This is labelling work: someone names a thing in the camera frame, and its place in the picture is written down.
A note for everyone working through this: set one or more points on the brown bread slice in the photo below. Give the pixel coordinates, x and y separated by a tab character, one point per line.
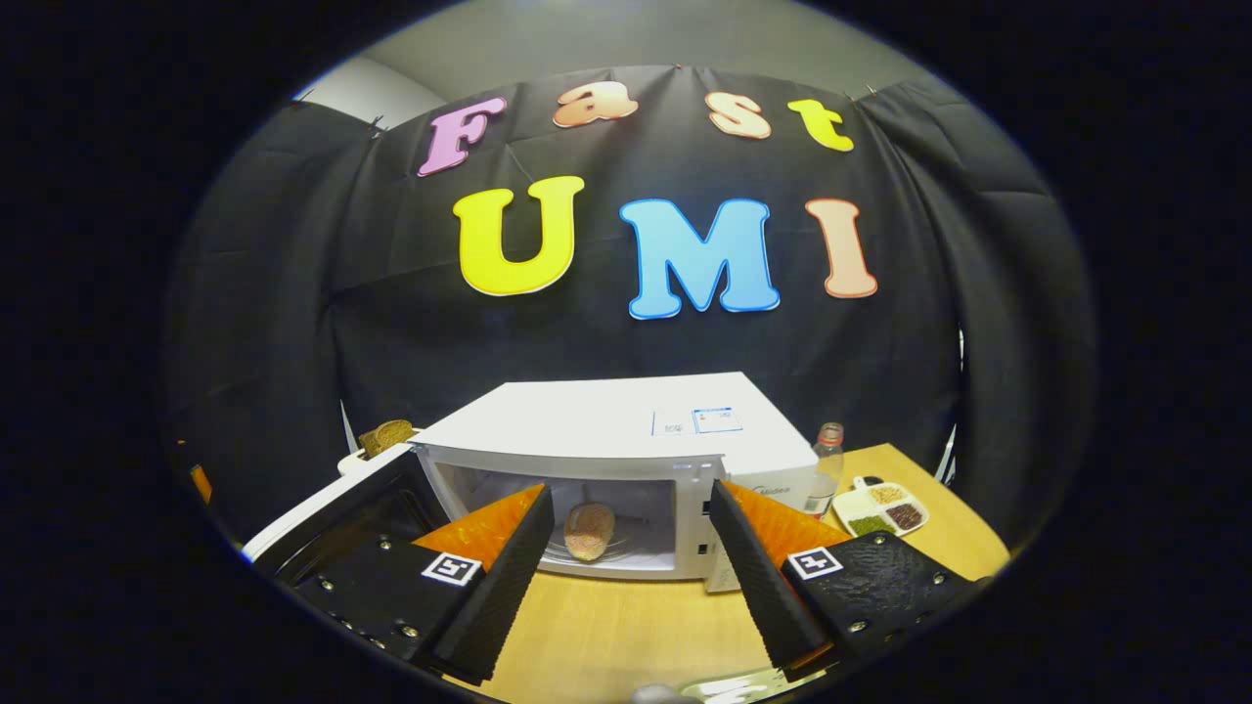
386	437

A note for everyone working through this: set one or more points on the white divided bean dish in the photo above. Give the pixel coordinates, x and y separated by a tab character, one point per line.
880	508

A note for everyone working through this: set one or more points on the white microwave oven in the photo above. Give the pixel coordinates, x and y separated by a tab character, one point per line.
606	411

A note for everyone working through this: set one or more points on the pale square plate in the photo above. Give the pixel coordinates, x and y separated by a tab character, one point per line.
734	687

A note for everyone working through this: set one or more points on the white toaster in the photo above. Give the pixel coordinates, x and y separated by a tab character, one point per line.
350	458

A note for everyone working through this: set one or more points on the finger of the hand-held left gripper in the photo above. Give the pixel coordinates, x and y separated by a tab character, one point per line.
201	484

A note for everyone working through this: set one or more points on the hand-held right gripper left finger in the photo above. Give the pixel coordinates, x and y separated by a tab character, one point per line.
499	587

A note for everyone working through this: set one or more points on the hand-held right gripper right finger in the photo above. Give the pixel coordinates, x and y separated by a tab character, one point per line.
758	587

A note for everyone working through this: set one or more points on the clear plastic bottle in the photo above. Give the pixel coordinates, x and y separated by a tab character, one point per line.
827	469

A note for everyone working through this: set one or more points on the pink sugared donut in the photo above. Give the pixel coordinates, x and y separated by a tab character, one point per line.
589	533

